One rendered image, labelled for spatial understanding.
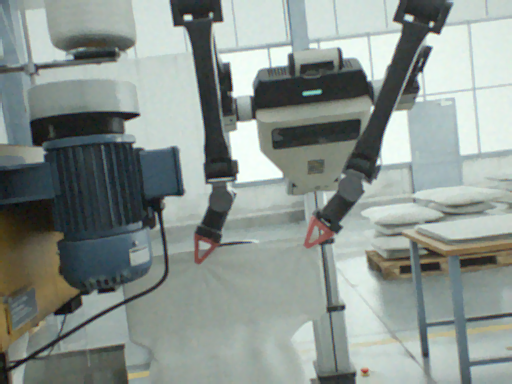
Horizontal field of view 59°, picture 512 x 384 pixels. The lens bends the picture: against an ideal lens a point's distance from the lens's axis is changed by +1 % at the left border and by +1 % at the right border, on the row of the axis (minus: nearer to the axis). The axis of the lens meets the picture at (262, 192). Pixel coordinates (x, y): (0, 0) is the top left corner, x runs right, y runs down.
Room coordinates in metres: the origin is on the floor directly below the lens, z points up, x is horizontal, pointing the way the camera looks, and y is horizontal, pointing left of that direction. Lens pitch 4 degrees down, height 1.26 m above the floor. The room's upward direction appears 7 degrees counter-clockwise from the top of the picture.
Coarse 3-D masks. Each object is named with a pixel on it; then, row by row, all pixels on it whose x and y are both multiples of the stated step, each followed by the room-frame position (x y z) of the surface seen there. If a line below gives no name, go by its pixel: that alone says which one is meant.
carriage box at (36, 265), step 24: (0, 144) 0.75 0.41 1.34; (0, 216) 0.71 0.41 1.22; (24, 216) 0.79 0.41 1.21; (48, 216) 0.88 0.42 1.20; (0, 240) 0.70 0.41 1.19; (24, 240) 0.77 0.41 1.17; (48, 240) 0.86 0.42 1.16; (0, 264) 0.69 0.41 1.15; (24, 264) 0.76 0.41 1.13; (48, 264) 0.85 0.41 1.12; (0, 288) 0.68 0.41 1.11; (24, 288) 0.75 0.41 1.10; (48, 288) 0.83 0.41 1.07; (72, 288) 0.93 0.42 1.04; (0, 312) 0.66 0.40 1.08; (48, 312) 0.82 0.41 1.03; (0, 336) 0.66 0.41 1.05
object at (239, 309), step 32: (160, 256) 1.11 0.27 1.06; (192, 256) 1.12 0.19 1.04; (224, 256) 1.12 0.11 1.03; (256, 256) 1.12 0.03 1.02; (288, 256) 1.13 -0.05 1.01; (128, 288) 1.11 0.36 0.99; (160, 288) 1.11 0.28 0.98; (192, 288) 1.12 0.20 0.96; (224, 288) 1.12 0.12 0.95; (256, 288) 1.12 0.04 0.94; (288, 288) 1.13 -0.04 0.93; (320, 288) 1.13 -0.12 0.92; (128, 320) 1.11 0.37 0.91; (160, 320) 1.11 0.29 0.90; (192, 320) 1.12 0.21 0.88; (224, 320) 1.12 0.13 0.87; (256, 320) 1.12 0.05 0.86; (288, 320) 1.12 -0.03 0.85; (160, 352) 1.08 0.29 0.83; (192, 352) 1.07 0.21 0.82; (224, 352) 1.06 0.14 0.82; (256, 352) 1.06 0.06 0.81; (288, 352) 1.08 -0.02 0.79
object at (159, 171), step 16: (144, 160) 0.78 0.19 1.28; (160, 160) 0.79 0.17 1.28; (176, 160) 0.80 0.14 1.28; (144, 176) 0.78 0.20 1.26; (160, 176) 0.79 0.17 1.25; (176, 176) 0.80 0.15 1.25; (144, 192) 0.78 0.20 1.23; (160, 192) 0.79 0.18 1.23; (176, 192) 0.80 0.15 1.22; (160, 208) 0.82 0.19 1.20
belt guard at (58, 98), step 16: (64, 80) 0.70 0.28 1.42; (80, 80) 0.70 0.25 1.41; (96, 80) 0.71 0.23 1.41; (112, 80) 0.73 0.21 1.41; (32, 96) 0.71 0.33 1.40; (48, 96) 0.70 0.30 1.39; (64, 96) 0.70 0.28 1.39; (80, 96) 0.70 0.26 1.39; (96, 96) 0.71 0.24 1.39; (112, 96) 0.73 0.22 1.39; (128, 96) 0.76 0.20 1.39; (32, 112) 0.72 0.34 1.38; (48, 112) 0.70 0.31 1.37; (64, 112) 0.70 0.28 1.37; (80, 112) 0.70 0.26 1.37; (96, 112) 0.79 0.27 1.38; (112, 112) 0.81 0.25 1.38; (128, 112) 0.83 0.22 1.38; (32, 128) 0.90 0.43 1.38; (48, 128) 0.92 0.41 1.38
